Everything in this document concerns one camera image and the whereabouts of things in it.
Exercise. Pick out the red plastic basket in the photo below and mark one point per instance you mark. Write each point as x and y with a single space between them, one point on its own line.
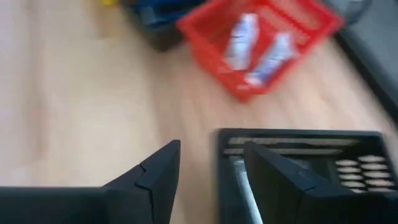
211 46

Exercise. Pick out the yellow plastic basket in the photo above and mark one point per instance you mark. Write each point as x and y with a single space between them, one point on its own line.
109 2

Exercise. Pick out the black plastic basket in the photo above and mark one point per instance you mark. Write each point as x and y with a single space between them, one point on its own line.
224 186
164 39

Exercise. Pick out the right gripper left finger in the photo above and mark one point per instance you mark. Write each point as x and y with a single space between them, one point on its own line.
109 205

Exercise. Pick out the white blue toothpaste tube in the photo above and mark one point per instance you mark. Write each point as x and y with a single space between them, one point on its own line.
273 59
242 43

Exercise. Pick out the black aluminium table frame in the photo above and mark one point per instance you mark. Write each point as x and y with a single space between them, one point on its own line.
373 71

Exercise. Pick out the clear-wrapped black white tube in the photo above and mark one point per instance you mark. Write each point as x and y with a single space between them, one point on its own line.
242 177

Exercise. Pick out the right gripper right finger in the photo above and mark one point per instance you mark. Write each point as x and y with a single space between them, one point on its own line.
311 205

